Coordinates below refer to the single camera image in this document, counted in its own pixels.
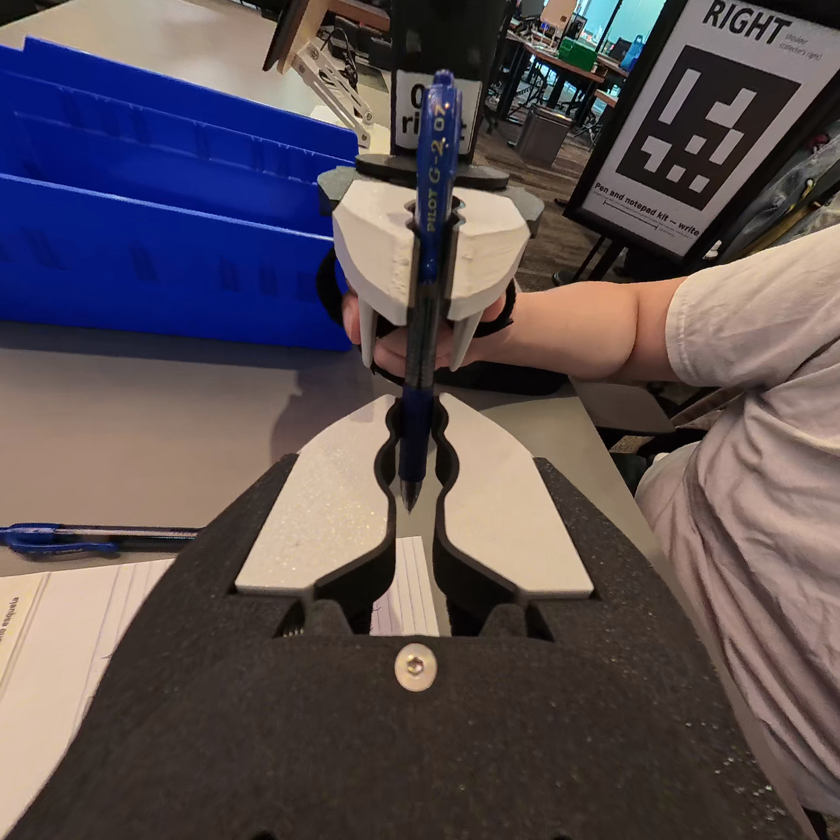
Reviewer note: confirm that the blue gel pen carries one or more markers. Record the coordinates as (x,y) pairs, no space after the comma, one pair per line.
(79,538)
(426,328)

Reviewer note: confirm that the grey waste bin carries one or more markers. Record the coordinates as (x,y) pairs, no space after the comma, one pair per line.
(541,134)

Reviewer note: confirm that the person's right hand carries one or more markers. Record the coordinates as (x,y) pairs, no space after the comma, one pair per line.
(387,358)

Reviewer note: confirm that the white lined notepad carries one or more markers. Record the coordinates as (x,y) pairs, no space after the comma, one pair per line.
(72,630)

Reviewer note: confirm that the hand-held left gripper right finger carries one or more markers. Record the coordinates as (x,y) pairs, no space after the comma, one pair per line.
(512,525)

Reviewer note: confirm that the person in white shirt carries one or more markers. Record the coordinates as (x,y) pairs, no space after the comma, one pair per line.
(754,459)

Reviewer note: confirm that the blue plastic bin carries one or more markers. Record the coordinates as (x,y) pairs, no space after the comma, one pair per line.
(164,262)

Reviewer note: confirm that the wooden copy board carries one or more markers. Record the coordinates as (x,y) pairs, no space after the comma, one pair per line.
(295,33)

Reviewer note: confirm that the black framed marker sign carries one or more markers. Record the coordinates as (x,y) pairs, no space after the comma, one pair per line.
(709,131)

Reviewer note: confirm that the green box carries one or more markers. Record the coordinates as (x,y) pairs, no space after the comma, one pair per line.
(577,54)

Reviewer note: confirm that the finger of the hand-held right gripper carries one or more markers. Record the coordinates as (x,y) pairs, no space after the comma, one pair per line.
(489,256)
(374,249)

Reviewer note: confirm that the person's right forearm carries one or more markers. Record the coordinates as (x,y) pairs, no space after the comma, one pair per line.
(577,328)

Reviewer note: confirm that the white board stand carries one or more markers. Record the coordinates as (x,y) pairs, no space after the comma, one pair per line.
(341,98)

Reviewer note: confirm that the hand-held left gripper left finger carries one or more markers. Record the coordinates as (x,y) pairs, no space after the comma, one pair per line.
(315,518)

